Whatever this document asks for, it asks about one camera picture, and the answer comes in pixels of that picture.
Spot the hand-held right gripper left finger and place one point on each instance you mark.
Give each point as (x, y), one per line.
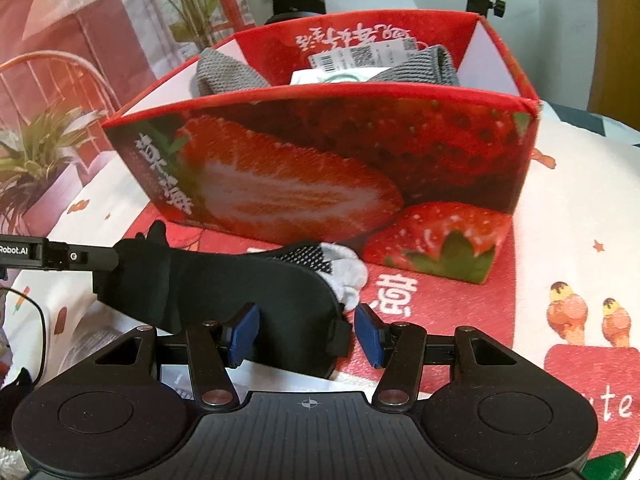
(245, 332)

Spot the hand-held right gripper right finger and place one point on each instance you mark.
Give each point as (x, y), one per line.
(370, 335)

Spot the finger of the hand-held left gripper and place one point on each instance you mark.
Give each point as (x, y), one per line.
(80, 257)

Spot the black eye mask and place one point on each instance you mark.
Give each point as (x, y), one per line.
(225, 285)

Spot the red strawberry print box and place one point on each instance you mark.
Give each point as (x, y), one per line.
(300, 160)

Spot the black and white sock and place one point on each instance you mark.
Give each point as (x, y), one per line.
(345, 270)

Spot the black cloth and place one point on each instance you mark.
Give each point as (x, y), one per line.
(17, 410)

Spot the pink printed backdrop cloth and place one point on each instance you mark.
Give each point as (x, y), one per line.
(75, 35)

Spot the grey knit cloth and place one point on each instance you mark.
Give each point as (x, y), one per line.
(225, 75)

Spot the white labelled packet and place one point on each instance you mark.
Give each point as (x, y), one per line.
(345, 57)

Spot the brown wooden door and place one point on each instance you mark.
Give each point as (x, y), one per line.
(620, 60)

